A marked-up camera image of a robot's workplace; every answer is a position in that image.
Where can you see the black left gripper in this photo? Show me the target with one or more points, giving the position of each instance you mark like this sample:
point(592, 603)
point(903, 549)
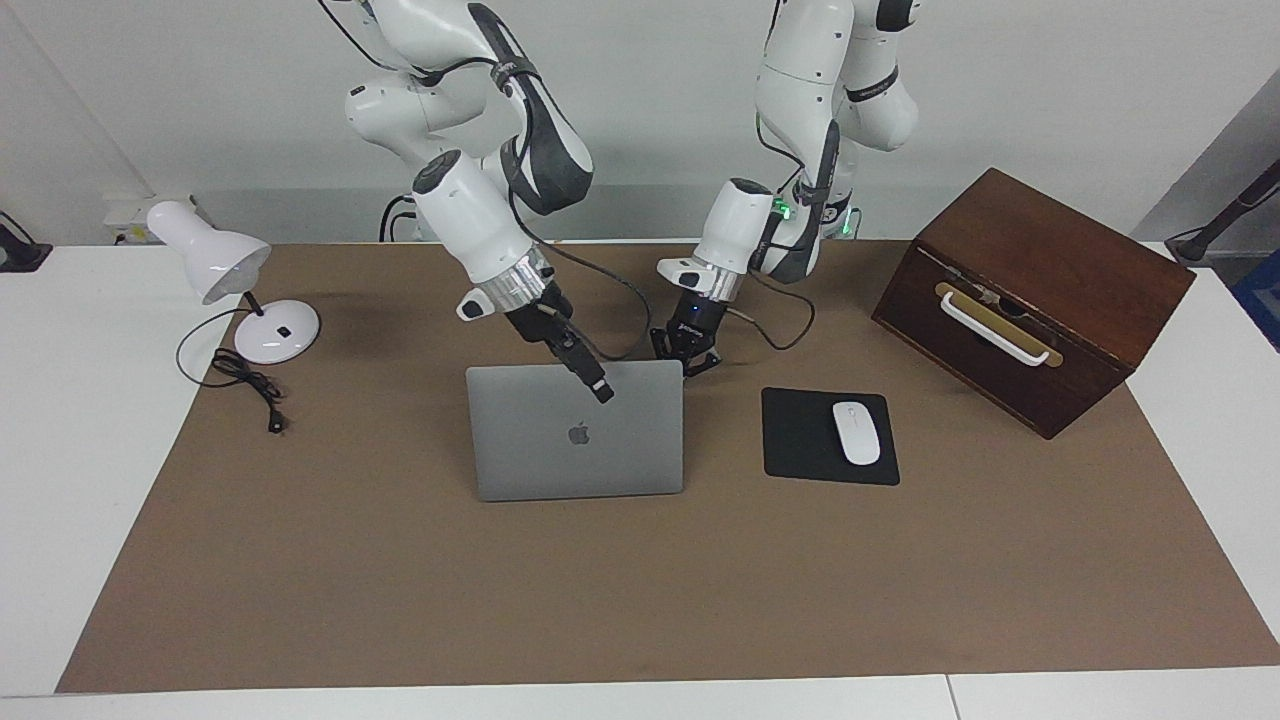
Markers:
point(695, 325)

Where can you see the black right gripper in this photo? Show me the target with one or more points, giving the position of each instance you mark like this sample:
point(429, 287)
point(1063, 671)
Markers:
point(548, 320)

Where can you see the silver Apple laptop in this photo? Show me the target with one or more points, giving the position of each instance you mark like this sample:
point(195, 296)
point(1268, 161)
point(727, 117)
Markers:
point(540, 460)

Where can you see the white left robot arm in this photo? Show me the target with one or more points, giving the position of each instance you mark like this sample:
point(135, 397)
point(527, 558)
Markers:
point(735, 225)

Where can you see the black mouse pad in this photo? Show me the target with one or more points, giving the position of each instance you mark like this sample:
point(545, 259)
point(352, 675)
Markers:
point(795, 440)

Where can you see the white computer mouse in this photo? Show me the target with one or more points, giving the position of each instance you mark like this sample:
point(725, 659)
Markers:
point(857, 435)

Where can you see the brown table mat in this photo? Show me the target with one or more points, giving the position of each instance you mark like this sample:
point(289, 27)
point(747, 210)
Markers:
point(600, 600)

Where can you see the white desk lamp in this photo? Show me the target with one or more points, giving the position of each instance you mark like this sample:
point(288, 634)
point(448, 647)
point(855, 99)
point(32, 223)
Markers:
point(265, 345)

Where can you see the dark brown wooden box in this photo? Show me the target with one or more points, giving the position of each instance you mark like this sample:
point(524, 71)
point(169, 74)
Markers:
point(1050, 250)

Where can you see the blue crate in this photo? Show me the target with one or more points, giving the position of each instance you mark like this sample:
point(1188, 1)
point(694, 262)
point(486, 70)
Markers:
point(1265, 300)

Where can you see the black camera stand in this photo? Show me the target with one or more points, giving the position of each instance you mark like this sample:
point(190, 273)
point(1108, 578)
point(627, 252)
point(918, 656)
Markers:
point(1195, 245)

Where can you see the black clamp mount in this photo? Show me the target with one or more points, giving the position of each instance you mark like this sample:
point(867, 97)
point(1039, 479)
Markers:
point(20, 255)

